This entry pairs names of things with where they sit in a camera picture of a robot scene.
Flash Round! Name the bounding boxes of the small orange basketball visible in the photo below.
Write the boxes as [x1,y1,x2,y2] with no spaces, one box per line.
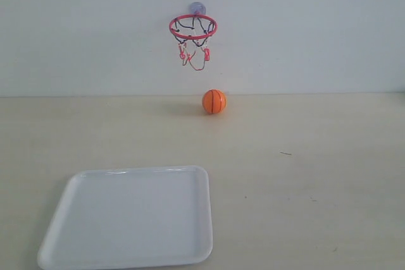
[202,89,227,114]

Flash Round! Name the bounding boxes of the red mini basketball hoop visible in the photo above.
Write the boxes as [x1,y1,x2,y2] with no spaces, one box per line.
[168,13,218,71]

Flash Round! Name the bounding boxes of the clear suction cup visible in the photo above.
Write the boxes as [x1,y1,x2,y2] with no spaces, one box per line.
[189,2,206,15]

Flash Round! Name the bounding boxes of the white plastic tray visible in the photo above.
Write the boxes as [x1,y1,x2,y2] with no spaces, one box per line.
[37,166,213,269]

